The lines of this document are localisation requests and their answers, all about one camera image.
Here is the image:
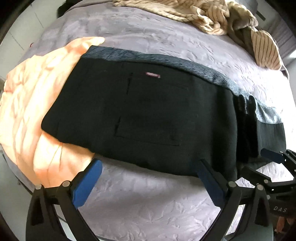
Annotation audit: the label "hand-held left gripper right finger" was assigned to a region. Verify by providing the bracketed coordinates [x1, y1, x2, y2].
[198, 159, 274, 241]

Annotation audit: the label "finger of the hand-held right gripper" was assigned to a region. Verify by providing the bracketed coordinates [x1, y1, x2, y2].
[261, 148, 296, 168]
[242, 166, 273, 186]

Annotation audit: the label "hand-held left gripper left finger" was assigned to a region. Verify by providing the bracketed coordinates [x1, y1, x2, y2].
[26, 159, 103, 241]

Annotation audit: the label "black pants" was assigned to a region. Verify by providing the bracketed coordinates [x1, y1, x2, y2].
[41, 56, 287, 179]

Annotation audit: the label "lavender embossed bedspread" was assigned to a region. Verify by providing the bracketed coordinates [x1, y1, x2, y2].
[2, 0, 294, 241]

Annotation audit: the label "peach fleece blanket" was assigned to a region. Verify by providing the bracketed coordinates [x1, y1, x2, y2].
[0, 37, 105, 188]

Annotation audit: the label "olive grey garment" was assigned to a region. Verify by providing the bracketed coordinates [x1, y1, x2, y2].
[228, 5, 259, 61]

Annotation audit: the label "grey curtain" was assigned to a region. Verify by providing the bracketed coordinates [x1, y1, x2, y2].
[261, 14, 294, 61]

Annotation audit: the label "blue floral cloth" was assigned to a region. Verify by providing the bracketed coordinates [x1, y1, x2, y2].
[82, 45, 285, 127]

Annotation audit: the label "white wardrobe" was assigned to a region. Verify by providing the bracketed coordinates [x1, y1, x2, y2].
[0, 7, 44, 58]

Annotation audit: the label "cream striped garment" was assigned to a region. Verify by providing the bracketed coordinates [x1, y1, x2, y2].
[113, 0, 282, 70]

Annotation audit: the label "black cloth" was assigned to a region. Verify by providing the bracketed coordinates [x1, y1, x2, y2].
[58, 0, 74, 12]

